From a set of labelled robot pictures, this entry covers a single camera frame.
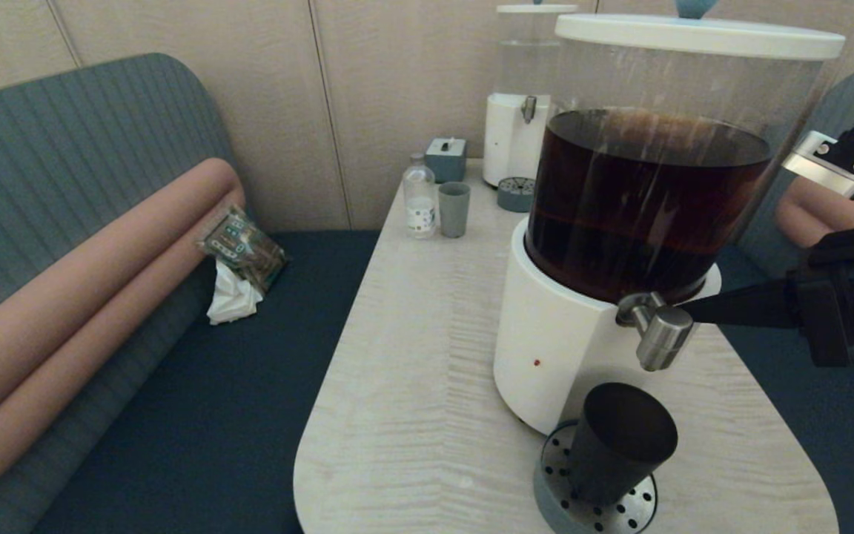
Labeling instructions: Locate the small white clear dispenser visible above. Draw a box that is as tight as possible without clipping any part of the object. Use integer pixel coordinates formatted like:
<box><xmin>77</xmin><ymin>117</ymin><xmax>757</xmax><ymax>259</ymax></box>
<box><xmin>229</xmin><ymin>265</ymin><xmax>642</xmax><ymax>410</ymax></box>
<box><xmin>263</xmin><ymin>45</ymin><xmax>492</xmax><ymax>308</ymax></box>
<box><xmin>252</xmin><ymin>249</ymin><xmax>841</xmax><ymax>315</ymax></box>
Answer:
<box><xmin>482</xmin><ymin>10</ymin><xmax>576</xmax><ymax>188</ymax></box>

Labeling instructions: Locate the large metal dispenser tap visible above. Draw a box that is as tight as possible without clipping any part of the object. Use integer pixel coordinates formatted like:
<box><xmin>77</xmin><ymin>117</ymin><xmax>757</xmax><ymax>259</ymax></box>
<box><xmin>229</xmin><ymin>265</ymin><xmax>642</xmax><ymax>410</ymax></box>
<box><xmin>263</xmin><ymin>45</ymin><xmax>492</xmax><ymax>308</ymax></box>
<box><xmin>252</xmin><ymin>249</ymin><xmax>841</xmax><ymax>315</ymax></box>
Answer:
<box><xmin>615</xmin><ymin>291</ymin><xmax>695</xmax><ymax>372</ymax></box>

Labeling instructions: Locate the large white dispenser lid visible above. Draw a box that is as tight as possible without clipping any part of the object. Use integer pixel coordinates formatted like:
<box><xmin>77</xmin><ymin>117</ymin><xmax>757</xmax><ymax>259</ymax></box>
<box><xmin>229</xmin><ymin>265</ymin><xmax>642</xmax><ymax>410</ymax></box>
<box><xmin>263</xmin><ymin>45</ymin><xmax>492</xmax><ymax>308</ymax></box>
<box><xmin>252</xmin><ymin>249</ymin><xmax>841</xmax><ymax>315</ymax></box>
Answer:
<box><xmin>555</xmin><ymin>0</ymin><xmax>847</xmax><ymax>61</ymax></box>

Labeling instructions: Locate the dark brown plastic cup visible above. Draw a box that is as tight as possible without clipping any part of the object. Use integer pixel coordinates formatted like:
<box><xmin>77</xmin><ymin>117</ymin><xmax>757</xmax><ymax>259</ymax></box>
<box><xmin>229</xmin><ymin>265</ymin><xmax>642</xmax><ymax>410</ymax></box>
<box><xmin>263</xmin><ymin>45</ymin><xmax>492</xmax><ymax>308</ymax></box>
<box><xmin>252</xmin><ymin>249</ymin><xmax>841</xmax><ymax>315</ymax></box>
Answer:
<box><xmin>568</xmin><ymin>382</ymin><xmax>679</xmax><ymax>509</ymax></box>

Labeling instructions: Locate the green snack packet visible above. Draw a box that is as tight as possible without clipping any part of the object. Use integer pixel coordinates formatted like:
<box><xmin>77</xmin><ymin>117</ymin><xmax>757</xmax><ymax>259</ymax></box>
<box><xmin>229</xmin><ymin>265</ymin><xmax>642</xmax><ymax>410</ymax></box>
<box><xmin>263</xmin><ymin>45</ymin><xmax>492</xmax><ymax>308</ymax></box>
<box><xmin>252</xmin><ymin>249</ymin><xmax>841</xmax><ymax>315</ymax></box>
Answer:
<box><xmin>196</xmin><ymin>204</ymin><xmax>288</xmax><ymax>294</ymax></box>

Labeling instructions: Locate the grey-blue square box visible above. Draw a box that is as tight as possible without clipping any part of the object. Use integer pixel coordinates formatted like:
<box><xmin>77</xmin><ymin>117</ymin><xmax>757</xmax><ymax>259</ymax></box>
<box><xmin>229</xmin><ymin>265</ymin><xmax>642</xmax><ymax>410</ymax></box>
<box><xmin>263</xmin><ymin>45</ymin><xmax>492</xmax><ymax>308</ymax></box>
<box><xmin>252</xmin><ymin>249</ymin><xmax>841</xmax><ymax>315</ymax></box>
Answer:
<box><xmin>425</xmin><ymin>137</ymin><xmax>468</xmax><ymax>183</ymax></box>

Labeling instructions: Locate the round metal drip tray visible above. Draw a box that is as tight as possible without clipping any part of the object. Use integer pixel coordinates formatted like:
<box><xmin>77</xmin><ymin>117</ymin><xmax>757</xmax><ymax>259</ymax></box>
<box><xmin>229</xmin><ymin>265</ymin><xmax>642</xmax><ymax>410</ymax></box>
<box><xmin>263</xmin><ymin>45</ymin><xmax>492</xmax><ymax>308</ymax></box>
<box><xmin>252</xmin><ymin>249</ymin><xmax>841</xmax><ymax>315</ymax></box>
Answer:
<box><xmin>533</xmin><ymin>420</ymin><xmax>658</xmax><ymax>534</ymax></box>

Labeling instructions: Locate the crumpled white tissue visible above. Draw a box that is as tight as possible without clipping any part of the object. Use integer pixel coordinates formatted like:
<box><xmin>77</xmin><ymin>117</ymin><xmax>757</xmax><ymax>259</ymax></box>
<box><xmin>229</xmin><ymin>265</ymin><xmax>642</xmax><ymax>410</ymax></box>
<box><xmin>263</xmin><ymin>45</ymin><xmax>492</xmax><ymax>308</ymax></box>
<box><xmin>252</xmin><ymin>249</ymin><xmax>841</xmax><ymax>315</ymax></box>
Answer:
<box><xmin>207</xmin><ymin>260</ymin><xmax>264</xmax><ymax>326</ymax></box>

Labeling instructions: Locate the grey-blue cup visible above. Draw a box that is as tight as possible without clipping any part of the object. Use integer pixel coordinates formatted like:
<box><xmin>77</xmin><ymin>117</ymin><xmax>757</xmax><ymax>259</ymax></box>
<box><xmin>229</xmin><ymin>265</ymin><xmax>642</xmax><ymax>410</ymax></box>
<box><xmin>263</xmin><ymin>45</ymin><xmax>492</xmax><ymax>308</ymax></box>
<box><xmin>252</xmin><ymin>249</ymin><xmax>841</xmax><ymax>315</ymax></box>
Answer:
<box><xmin>437</xmin><ymin>181</ymin><xmax>471</xmax><ymax>238</ymax></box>

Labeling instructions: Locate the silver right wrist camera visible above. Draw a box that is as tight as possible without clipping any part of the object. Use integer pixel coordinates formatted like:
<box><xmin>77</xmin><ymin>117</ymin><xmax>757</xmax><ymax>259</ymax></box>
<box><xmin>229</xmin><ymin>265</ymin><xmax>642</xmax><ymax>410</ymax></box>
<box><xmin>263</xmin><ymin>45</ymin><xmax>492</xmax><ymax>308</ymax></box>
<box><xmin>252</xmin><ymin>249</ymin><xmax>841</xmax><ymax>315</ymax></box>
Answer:
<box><xmin>783</xmin><ymin>131</ymin><xmax>854</xmax><ymax>200</ymax></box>

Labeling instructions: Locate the small blue perforated drip tray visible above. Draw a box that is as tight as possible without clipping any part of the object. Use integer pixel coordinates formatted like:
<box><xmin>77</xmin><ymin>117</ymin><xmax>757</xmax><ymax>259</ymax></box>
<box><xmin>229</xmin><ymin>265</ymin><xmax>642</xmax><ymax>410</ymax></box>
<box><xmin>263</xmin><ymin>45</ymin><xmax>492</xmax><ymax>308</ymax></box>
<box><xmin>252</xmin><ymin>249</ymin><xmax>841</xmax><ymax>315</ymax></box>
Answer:
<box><xmin>496</xmin><ymin>176</ymin><xmax>536</xmax><ymax>213</ymax></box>

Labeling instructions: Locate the small white dispenser lid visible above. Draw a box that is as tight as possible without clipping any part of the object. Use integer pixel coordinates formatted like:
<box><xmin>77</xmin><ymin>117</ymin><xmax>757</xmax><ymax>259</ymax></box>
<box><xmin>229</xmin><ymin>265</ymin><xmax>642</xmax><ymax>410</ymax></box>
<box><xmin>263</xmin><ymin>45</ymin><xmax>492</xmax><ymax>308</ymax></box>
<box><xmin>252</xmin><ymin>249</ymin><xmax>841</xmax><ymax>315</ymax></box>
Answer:
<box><xmin>495</xmin><ymin>0</ymin><xmax>578</xmax><ymax>14</ymax></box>

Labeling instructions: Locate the large dispenser with dark tea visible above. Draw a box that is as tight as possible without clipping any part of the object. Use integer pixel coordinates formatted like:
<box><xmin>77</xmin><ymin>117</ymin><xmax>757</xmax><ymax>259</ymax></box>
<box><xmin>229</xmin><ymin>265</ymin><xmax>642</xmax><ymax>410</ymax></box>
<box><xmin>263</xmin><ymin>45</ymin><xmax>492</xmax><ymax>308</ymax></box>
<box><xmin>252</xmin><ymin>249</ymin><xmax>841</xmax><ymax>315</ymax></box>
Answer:
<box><xmin>493</xmin><ymin>31</ymin><xmax>825</xmax><ymax>437</ymax></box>

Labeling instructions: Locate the clear plastic bottle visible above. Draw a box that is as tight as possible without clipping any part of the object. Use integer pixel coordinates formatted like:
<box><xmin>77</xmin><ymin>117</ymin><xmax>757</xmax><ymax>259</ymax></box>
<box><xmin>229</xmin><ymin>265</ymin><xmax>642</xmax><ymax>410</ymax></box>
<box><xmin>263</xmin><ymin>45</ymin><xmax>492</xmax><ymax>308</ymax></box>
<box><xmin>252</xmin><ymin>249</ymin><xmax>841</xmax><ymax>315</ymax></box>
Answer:
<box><xmin>403</xmin><ymin>152</ymin><xmax>437</xmax><ymax>239</ymax></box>

